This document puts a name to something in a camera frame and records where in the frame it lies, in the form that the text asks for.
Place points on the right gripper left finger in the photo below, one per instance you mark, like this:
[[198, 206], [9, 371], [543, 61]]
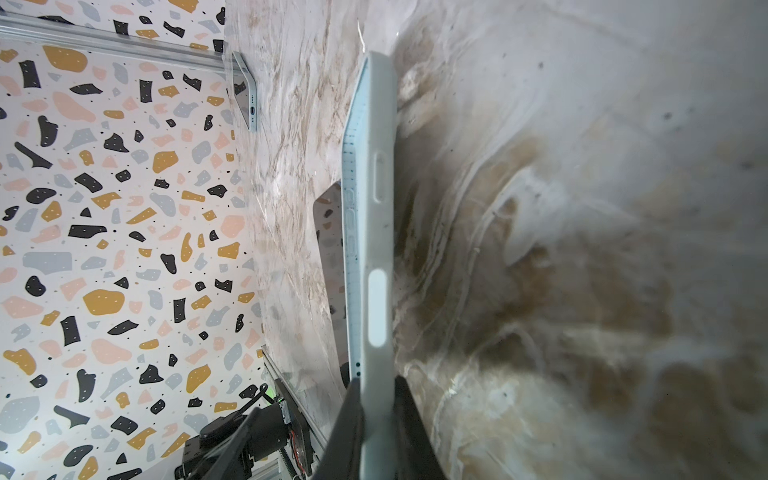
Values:
[[342, 456]]

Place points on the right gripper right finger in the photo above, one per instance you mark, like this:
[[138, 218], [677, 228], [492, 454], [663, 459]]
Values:
[[416, 459]]

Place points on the black phone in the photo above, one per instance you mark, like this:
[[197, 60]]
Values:
[[244, 91], [327, 215]]

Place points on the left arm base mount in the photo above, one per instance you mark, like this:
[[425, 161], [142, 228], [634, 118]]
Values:
[[229, 446]]

